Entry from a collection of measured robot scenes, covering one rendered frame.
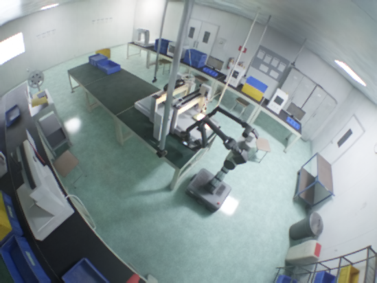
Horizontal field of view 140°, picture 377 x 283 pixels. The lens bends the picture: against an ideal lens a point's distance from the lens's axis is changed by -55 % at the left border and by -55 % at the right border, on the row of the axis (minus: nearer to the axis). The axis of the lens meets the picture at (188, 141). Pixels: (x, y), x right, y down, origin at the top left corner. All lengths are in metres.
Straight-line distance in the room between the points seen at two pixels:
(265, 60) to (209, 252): 5.64
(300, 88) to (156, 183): 4.92
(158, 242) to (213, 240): 0.86
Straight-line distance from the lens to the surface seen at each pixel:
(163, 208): 2.56
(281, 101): 4.38
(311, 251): 3.05
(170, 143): 2.25
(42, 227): 1.97
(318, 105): 5.69
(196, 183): 2.53
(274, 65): 5.83
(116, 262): 1.75
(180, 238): 2.51
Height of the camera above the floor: 2.46
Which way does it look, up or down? 47 degrees down
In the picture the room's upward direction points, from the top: 18 degrees clockwise
